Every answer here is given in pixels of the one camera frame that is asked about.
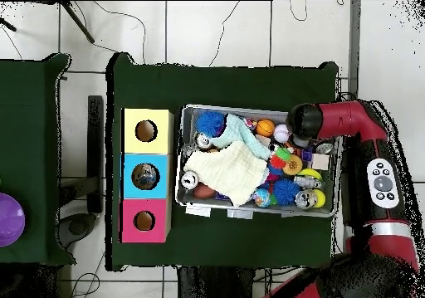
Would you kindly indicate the mint waffle cloth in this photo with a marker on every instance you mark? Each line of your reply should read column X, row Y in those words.
column 239, row 132

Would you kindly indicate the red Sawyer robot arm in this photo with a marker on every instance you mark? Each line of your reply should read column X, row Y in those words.
column 348, row 118

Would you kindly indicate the wooden box with three holes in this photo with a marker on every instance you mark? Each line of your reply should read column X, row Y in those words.
column 131, row 208

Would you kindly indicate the cream waffle cloth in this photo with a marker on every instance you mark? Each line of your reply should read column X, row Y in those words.
column 229, row 171

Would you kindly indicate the blue furry monster toy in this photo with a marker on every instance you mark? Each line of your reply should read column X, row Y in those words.
column 210, row 122

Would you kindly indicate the small orange basketball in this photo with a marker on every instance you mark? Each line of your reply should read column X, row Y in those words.
column 265, row 127

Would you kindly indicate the blue green globe ball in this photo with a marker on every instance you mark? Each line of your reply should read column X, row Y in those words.
column 262, row 197

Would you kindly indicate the small white baseball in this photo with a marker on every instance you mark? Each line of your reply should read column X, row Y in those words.
column 281, row 133

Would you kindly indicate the toy hamburger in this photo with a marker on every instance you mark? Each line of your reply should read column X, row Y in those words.
column 293, row 164

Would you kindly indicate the blue spiky rubber ball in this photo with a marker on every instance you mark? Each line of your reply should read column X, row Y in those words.
column 286, row 191

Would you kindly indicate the plain wooden cube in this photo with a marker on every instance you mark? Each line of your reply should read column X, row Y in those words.
column 320, row 162

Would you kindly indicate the grey stand foot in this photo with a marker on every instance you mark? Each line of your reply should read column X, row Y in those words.
column 76, row 226

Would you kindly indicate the dark green side table cloth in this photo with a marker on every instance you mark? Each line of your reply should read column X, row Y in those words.
column 30, row 128

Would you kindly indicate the black tripod leg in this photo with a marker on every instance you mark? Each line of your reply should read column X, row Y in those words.
column 78, row 20
column 7, row 24

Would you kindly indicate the purple bowl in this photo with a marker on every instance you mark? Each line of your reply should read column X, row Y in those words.
column 10, row 218

